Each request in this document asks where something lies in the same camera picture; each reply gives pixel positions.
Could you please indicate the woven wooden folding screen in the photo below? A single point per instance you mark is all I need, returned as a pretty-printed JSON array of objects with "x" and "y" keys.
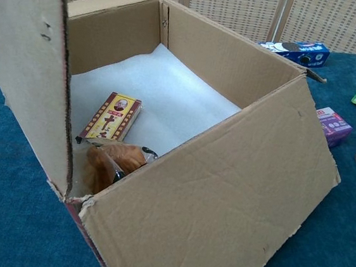
[{"x": 336, "y": 22}]

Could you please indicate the blue Oreo cookie pack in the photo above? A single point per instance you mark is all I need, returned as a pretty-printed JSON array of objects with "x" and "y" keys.
[{"x": 304, "y": 54}]

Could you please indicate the wrapped brown bread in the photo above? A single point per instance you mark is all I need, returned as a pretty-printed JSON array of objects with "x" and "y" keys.
[{"x": 111, "y": 161}]

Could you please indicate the small purple box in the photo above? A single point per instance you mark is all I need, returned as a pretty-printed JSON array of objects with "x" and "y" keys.
[{"x": 336, "y": 126}]

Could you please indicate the teal table cover cloth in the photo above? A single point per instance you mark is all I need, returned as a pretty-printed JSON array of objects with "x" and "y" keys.
[{"x": 5, "y": 201}]

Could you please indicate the brown cardboard box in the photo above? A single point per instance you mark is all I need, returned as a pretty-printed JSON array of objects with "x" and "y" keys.
[{"x": 205, "y": 206}]

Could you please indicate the white foam sheet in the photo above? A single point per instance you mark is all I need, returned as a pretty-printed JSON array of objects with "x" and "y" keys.
[{"x": 176, "y": 92}]

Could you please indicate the yellow red seasoning box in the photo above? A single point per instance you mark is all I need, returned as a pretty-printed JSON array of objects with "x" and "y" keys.
[{"x": 112, "y": 118}]

